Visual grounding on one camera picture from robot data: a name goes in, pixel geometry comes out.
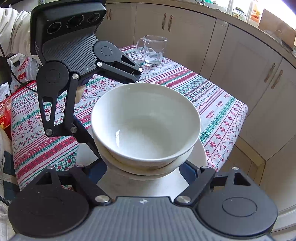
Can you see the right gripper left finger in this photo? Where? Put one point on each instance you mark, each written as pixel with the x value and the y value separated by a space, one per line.
pixel 83 180

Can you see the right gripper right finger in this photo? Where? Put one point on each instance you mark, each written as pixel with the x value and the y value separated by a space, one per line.
pixel 203 180

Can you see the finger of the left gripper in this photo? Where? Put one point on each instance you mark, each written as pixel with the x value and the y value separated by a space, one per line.
pixel 112 63
pixel 56 89

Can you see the white plate with fruit print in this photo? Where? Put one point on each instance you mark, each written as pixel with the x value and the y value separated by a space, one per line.
pixel 117 179

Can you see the large white bowl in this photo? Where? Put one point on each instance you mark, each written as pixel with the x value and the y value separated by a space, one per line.
pixel 146 123

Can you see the medium white bowl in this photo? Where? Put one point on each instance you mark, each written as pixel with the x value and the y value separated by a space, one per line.
pixel 130 167

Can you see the small white bowl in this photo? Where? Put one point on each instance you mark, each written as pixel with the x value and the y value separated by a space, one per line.
pixel 139 177

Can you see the red white plastic bag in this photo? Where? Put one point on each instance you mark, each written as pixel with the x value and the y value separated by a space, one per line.
pixel 24 69

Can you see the clear glass mug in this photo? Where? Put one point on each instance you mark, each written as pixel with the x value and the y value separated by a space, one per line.
pixel 151 48

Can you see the red snack package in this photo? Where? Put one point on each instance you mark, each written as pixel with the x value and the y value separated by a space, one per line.
pixel 5 113

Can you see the patterned tablecloth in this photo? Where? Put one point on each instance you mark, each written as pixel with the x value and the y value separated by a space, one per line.
pixel 221 114

